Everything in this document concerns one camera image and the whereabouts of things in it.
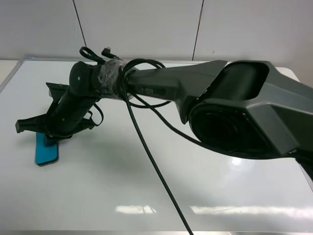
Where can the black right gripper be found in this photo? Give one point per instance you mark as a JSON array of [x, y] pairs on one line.
[[65, 116]]

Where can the blue whiteboard eraser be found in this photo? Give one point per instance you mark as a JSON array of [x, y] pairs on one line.
[[45, 155]]

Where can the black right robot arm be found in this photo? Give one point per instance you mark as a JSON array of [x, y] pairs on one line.
[[244, 109]]

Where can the white whiteboard with aluminium frame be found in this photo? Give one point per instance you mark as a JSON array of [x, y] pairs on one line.
[[104, 180]]

